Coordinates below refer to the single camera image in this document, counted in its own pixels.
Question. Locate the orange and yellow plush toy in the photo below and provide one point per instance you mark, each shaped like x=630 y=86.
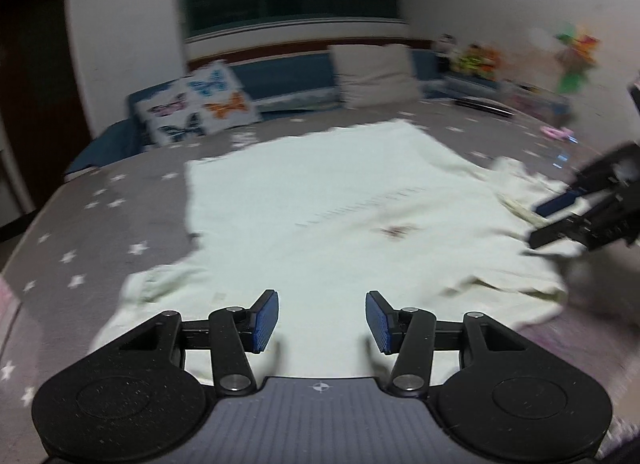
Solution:
x=477 y=61

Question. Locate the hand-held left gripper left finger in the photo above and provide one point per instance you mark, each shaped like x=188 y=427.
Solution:
x=264 y=323

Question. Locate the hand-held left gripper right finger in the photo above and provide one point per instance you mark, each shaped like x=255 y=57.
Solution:
x=378 y=326

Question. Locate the dark flat tablet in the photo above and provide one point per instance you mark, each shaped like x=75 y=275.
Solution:
x=482 y=106

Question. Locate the butterfly print pillow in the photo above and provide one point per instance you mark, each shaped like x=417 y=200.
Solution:
x=200 y=104

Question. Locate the cream white shirt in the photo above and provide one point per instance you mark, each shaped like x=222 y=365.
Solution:
x=340 y=214

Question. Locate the dark wooden door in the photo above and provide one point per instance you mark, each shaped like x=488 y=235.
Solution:
x=37 y=94

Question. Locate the colourful toys on shelf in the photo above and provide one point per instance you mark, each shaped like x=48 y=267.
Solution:
x=577 y=56

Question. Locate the plain cream pillow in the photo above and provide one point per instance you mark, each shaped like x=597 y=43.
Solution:
x=375 y=76

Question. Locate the black and white plush toy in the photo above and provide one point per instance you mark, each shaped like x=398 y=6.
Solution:
x=445 y=48

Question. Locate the small pink toy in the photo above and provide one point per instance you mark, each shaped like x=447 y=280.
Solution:
x=557 y=132

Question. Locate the colourful storage box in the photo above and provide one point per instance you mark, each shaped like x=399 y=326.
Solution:
x=537 y=99

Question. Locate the blue padded bed surround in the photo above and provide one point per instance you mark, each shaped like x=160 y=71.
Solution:
x=287 y=75

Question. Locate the grey star-print bed sheet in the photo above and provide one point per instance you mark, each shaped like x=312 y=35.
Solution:
x=95 y=229

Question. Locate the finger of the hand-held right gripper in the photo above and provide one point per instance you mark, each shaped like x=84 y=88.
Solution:
x=559 y=204
x=552 y=235

